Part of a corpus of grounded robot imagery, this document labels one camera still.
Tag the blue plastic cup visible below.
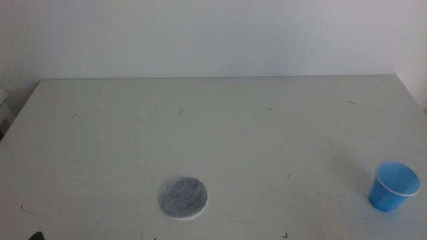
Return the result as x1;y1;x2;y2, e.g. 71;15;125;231
368;161;422;213

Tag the round grey felt cup mat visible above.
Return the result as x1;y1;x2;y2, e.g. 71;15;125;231
159;176;209;220

